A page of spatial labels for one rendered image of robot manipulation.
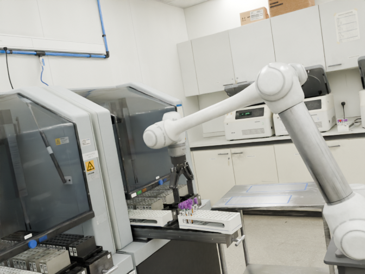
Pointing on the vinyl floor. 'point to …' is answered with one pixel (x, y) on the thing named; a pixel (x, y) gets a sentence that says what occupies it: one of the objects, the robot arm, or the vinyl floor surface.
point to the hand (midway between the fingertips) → (184, 195)
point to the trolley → (247, 192)
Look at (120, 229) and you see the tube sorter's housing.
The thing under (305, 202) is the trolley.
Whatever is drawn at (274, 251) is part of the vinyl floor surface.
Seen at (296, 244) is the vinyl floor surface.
